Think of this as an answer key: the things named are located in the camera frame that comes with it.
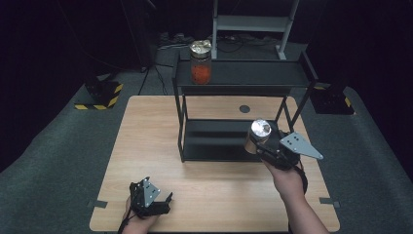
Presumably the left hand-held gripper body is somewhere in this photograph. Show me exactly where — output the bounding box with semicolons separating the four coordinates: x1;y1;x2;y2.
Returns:
129;176;172;218

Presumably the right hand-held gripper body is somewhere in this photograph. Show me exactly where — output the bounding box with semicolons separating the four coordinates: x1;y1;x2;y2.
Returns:
259;130;324;171

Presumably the silver lid glass jar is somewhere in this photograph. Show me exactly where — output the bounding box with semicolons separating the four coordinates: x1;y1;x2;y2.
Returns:
244;118;273;155

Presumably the black metal shelf rack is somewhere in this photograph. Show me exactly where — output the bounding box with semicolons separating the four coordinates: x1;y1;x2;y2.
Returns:
171;51;319;164

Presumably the gold lid glass jar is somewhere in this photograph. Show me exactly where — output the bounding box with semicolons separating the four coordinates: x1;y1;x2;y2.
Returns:
189;39;212;86

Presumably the person's left hand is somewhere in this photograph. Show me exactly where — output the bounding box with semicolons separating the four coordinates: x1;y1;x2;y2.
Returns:
121;196;160;234

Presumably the person's right hand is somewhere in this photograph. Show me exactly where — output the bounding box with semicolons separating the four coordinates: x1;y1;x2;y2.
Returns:
263;159;308;203

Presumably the grey tape strip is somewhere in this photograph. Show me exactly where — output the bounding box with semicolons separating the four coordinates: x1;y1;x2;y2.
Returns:
319;197;341;209
87;199;108;210

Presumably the black yellow striped stand base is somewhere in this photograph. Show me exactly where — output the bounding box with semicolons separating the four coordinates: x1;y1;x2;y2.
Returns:
310;82;356;115
74;72;125;111

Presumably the grey metal stand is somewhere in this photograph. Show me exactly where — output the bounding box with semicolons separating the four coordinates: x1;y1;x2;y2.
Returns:
209;0;300;61

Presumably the power strip with plugs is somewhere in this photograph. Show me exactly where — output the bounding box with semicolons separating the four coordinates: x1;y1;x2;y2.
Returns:
158;31;193;51

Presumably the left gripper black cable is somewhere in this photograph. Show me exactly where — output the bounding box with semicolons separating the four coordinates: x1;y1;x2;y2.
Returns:
117;208;134;234

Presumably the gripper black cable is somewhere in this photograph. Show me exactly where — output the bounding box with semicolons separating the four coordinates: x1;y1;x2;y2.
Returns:
293;162;309;195
117;208;134;234

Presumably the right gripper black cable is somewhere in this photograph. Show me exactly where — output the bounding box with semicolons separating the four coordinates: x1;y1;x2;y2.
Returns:
293;162;309;195

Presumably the black cable bundle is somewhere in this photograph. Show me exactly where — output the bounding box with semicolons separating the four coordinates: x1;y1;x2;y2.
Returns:
210;34;281;54

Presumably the black floor cable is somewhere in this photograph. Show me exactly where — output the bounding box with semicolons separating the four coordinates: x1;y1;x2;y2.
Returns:
137;62;169;96

